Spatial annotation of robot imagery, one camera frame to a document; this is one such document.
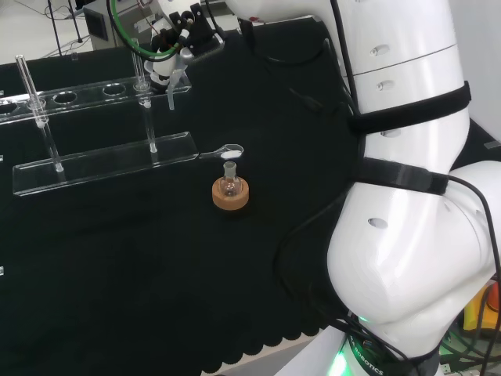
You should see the black stand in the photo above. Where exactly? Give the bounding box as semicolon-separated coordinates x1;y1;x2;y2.
43;0;85;56

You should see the yellow stop button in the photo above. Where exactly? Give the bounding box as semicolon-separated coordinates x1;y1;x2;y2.
463;280;501;338

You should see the small round-bottom glass flask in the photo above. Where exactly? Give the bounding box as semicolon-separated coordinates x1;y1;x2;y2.
218;161;241;198

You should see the clear weighing funnel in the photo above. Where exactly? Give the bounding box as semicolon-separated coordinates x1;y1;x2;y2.
198;143;245;161

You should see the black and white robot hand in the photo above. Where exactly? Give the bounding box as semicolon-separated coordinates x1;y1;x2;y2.
143;0;225;90

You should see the grey box with screen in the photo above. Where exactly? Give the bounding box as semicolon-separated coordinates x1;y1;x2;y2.
83;0;158;51

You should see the clear plastic funnel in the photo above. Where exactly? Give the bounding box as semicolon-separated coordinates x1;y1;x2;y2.
166;67;189;111

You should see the black cable with plug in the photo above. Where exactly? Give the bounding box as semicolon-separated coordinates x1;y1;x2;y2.
288;38;353;115

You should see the black cloth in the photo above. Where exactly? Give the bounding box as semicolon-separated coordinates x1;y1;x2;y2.
0;17;501;376

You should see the clear funnel stand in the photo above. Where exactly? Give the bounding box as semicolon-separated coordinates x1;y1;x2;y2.
0;37;199;197

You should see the green cable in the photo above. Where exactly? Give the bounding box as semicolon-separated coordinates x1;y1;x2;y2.
108;0;185;60

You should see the cork ring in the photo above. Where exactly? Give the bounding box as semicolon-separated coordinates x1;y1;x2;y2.
211;177;251;211

